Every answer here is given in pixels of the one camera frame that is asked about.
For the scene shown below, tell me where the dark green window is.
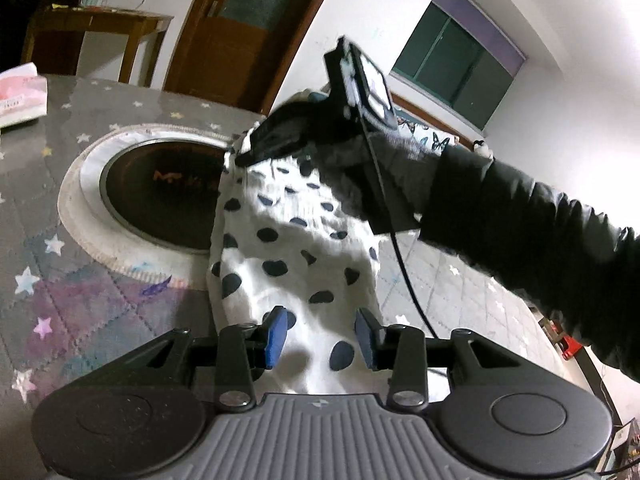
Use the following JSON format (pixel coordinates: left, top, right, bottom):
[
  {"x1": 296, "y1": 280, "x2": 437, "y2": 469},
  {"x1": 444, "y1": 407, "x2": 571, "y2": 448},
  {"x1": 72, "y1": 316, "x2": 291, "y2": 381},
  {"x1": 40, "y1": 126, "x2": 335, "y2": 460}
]
[{"x1": 393, "y1": 0, "x2": 526, "y2": 130}]

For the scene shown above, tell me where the grey star quilted table cover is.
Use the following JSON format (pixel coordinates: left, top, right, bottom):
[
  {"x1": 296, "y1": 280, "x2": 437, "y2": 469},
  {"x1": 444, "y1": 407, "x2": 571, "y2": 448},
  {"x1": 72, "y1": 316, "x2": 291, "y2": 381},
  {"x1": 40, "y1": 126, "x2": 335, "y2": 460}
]
[{"x1": 0, "y1": 74, "x2": 591, "y2": 411}]

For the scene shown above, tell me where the black white plush toy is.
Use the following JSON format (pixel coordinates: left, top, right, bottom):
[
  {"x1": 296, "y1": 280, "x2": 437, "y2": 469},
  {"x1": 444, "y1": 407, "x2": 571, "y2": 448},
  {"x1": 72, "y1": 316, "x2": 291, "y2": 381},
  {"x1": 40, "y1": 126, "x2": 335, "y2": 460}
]
[{"x1": 472, "y1": 140, "x2": 492, "y2": 157}]

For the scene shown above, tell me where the pink tissue pack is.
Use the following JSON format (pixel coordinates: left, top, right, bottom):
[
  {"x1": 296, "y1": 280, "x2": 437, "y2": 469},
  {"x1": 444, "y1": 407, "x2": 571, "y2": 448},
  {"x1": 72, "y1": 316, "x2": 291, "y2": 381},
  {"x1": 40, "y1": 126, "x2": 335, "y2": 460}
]
[{"x1": 0, "y1": 62, "x2": 48, "y2": 129}]

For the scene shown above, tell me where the black cable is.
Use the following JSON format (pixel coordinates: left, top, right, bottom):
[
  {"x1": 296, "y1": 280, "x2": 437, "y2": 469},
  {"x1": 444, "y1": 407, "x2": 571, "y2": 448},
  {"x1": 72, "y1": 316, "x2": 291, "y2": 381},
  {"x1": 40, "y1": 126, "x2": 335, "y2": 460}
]
[{"x1": 357, "y1": 109, "x2": 442, "y2": 340}]

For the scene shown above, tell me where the red plastic stool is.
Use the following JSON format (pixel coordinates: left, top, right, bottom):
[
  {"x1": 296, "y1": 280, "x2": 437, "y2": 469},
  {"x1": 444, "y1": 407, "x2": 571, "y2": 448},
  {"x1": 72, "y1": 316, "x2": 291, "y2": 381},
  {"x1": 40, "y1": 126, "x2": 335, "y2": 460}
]
[{"x1": 558, "y1": 335, "x2": 582, "y2": 361}]

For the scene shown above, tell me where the round induction cooktop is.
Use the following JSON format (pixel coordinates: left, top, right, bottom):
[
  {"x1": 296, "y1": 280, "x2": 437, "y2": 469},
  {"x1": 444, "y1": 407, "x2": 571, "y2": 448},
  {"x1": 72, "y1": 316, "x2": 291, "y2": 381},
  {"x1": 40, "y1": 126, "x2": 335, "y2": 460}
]
[{"x1": 58, "y1": 124, "x2": 232, "y2": 290}]

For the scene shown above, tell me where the white navy polka-dot garment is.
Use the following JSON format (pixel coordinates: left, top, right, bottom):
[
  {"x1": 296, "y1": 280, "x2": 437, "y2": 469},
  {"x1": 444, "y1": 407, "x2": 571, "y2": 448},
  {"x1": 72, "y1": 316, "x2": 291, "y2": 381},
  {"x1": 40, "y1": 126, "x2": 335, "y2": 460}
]
[{"x1": 206, "y1": 134, "x2": 388, "y2": 396}]

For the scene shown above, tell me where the black jacket right forearm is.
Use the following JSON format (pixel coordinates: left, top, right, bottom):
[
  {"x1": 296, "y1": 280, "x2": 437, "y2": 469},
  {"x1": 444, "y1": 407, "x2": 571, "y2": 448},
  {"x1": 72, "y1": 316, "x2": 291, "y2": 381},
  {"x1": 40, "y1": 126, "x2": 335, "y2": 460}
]
[{"x1": 420, "y1": 146, "x2": 639, "y2": 380}]

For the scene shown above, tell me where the brown wooden door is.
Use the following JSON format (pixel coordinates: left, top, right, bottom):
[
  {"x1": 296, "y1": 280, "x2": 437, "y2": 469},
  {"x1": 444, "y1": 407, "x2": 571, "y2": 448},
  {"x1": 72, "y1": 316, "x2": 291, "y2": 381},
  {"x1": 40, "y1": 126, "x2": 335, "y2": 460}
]
[{"x1": 164, "y1": 0, "x2": 323, "y2": 114}]

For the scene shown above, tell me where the butterfly print cushion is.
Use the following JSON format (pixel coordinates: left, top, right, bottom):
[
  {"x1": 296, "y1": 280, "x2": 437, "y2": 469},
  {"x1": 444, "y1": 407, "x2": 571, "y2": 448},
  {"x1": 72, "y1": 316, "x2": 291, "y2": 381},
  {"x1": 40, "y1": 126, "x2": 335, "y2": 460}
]
[{"x1": 395, "y1": 110, "x2": 459, "y2": 154}]

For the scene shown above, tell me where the wooden side table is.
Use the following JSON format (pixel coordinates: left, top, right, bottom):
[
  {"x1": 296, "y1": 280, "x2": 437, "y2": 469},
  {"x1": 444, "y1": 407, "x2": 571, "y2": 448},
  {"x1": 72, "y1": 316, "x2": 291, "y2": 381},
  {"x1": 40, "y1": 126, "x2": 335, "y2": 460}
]
[{"x1": 22, "y1": 4, "x2": 176, "y2": 87}]

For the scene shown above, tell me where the black gloved right hand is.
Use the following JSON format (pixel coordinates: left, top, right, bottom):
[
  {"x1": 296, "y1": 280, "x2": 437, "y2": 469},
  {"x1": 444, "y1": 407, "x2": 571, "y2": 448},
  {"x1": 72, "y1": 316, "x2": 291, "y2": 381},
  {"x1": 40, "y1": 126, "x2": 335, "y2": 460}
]
[{"x1": 299, "y1": 128, "x2": 447, "y2": 234}]

